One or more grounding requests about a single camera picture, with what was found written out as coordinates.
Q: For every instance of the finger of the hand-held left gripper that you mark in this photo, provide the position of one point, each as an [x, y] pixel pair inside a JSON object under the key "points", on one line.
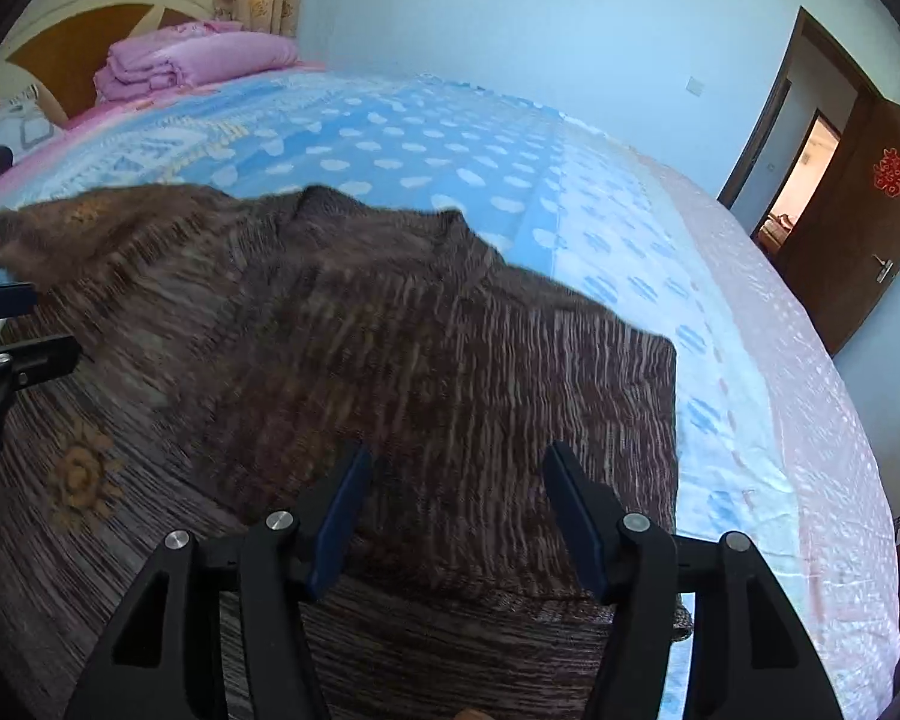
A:
{"points": [[4, 301], [37, 360]]}

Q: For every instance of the brown knitted sweater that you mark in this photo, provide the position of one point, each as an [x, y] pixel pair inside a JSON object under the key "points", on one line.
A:
{"points": [[382, 352]]}

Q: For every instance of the brown wooden sofa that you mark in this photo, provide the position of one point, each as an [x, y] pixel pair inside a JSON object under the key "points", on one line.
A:
{"points": [[772, 234]]}

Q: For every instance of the blue pink dotted bedsheet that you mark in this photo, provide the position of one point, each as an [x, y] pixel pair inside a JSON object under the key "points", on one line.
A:
{"points": [[420, 135]]}

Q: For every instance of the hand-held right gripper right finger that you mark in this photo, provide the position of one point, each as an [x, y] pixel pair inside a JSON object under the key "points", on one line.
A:
{"points": [[577, 525]]}

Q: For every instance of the white printed pillow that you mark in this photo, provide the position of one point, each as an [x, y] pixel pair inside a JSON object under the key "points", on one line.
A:
{"points": [[15, 131]]}

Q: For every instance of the brown door frame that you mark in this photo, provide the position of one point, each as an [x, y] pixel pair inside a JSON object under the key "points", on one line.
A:
{"points": [[772, 105]]}

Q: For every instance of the red paper door decoration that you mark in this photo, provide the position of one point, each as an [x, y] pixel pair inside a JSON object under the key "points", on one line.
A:
{"points": [[892, 172]]}

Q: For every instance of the white wall switch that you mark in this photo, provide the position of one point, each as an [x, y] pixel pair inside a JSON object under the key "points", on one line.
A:
{"points": [[694, 86]]}

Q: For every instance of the folded pink quilt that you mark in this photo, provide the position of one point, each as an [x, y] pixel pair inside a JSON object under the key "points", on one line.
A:
{"points": [[195, 60]]}

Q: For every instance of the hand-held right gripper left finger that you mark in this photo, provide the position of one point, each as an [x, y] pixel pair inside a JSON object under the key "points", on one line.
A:
{"points": [[341, 525]]}

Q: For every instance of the brown wooden door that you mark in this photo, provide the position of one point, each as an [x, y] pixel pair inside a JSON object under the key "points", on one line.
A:
{"points": [[855, 240]]}

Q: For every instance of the cream wooden headboard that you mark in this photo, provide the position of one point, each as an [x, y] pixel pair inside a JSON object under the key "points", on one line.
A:
{"points": [[60, 52]]}

